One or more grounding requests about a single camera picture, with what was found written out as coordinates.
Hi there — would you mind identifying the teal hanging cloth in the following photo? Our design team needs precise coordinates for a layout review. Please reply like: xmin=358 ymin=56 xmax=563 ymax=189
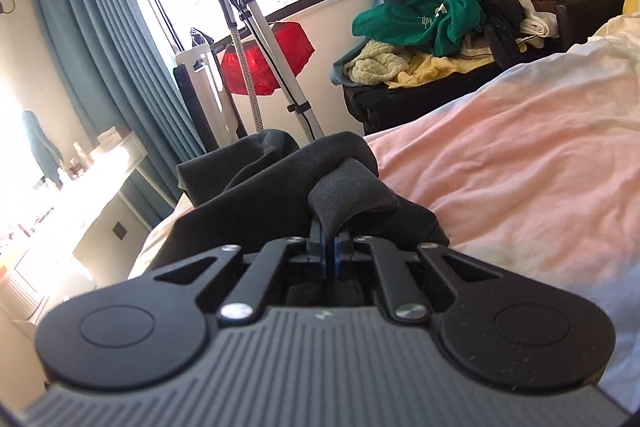
xmin=21 ymin=109 xmax=64 ymax=184

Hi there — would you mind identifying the black garment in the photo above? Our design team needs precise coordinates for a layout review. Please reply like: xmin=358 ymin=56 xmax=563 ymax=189
xmin=481 ymin=0 xmax=527 ymax=64

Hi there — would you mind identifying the group of cosmetic bottles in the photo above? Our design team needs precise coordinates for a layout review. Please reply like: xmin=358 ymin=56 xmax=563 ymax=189
xmin=42 ymin=132 xmax=132 ymax=188

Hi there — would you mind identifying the pastel duvet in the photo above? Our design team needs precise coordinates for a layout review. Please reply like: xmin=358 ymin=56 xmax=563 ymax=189
xmin=129 ymin=14 xmax=640 ymax=408

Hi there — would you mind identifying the black armchair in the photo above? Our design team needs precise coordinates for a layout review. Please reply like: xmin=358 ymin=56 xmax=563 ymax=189
xmin=554 ymin=0 xmax=634 ymax=54

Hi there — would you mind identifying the cream fluffy towel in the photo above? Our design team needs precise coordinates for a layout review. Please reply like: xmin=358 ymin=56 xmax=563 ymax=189
xmin=345 ymin=41 xmax=412 ymax=84

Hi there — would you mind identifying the red cloth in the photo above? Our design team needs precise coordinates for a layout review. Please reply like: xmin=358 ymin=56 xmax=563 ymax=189
xmin=220 ymin=21 xmax=315 ymax=96

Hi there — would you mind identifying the white garment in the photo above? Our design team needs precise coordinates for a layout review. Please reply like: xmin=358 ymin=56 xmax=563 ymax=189
xmin=512 ymin=0 xmax=560 ymax=51

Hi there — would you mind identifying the white appliance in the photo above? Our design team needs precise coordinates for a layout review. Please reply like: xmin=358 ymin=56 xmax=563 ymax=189
xmin=175 ymin=42 xmax=242 ymax=144

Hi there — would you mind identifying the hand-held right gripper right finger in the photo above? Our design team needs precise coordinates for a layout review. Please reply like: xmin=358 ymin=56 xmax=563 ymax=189
xmin=334 ymin=227 xmax=503 ymax=324

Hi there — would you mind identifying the white dressing table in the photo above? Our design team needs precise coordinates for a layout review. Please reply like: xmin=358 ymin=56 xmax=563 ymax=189
xmin=0 ymin=132 xmax=149 ymax=310

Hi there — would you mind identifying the yellow towel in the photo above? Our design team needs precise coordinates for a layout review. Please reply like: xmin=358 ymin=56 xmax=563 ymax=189
xmin=385 ymin=53 xmax=497 ymax=90

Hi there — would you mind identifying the dark grey garment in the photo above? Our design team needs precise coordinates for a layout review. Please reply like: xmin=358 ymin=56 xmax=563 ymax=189
xmin=130 ymin=129 xmax=451 ymax=305

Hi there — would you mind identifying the white radiator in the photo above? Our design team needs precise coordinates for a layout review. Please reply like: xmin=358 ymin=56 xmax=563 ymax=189
xmin=0 ymin=252 xmax=57 ymax=324

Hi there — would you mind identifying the green garment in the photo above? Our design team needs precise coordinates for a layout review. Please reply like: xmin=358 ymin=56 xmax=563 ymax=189
xmin=351 ymin=0 xmax=487 ymax=56

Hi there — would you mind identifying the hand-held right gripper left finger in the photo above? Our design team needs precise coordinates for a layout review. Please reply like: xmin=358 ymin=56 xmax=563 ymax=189
xmin=150 ymin=219 xmax=332 ymax=327

